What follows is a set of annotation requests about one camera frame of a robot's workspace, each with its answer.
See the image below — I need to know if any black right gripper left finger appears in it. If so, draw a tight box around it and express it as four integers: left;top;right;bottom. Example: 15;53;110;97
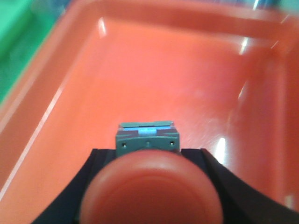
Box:
33;148;116;224

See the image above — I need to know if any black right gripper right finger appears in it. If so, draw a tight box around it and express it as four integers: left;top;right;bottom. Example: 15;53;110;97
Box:
181;148;299;224

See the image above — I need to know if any red mushroom push button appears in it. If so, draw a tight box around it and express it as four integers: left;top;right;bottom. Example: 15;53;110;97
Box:
79;121;224;224

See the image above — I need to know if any red plastic tray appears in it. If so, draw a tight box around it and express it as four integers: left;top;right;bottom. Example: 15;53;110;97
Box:
0;0;299;224

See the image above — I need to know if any green plastic tray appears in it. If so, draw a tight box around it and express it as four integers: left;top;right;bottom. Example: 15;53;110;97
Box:
0;0;70;101

